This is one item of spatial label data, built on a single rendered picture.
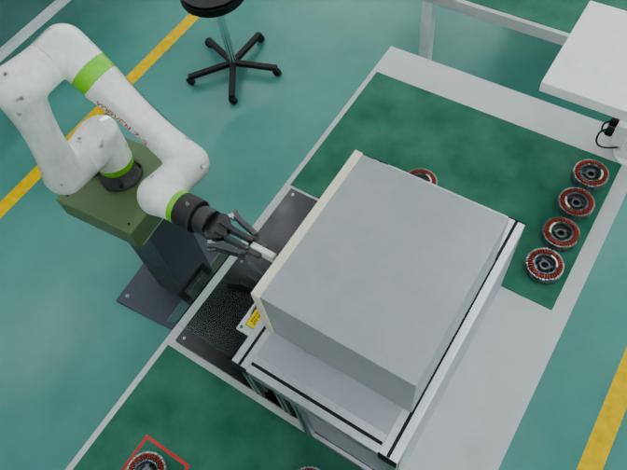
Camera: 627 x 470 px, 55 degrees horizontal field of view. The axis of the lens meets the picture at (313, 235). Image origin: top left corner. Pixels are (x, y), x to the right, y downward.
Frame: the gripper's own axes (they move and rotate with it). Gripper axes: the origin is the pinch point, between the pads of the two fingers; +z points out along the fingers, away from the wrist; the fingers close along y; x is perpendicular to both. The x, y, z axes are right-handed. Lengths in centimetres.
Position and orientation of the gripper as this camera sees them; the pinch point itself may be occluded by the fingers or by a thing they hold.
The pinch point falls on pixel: (263, 252)
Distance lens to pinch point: 148.3
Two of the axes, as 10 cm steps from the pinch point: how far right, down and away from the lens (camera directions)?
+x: -1.0, -5.0, -8.6
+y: -5.4, 7.5, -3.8
